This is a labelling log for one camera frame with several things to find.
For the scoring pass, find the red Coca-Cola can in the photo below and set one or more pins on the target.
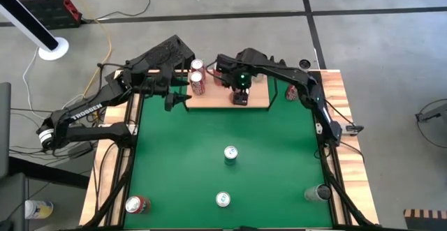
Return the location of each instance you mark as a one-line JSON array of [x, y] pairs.
[[197, 84], [197, 64], [291, 93]]

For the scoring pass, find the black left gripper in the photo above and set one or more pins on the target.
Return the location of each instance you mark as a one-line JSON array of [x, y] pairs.
[[157, 82]]

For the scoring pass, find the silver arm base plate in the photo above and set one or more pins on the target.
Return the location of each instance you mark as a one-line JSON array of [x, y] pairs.
[[133, 129], [319, 128]]

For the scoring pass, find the green white can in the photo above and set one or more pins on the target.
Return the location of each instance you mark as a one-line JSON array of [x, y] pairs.
[[230, 152]]

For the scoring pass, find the grey black power box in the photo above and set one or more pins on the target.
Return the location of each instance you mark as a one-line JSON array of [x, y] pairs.
[[351, 129]]

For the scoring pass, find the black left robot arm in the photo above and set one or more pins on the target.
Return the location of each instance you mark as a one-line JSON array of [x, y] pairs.
[[86, 111]]

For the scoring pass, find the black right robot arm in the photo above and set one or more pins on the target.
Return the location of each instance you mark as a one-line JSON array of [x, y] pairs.
[[297, 75]]

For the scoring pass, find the grey cabinet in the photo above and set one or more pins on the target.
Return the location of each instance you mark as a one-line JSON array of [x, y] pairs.
[[4, 130]]

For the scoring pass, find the black power adapter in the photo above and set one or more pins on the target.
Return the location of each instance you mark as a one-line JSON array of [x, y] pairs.
[[82, 151]]

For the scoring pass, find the green table mat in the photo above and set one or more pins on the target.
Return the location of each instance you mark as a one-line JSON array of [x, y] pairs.
[[223, 130]]

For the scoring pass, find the white yellow canister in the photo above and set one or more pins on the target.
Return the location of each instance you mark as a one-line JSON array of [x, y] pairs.
[[38, 210]]

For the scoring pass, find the black aluminium table frame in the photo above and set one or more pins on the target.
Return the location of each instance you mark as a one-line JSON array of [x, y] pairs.
[[327, 175]]

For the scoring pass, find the orange black striped box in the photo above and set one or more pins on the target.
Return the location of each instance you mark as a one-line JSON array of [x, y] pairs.
[[424, 220]]

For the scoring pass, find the white black tower stand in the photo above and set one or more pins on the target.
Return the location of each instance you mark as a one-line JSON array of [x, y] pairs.
[[24, 18]]

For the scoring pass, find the red black toolbox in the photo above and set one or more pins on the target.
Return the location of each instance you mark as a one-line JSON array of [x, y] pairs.
[[45, 9]]

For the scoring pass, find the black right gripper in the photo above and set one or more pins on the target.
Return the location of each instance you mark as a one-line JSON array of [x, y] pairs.
[[237, 67]]

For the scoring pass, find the black floor beam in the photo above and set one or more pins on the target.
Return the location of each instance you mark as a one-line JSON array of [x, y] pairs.
[[49, 175]]

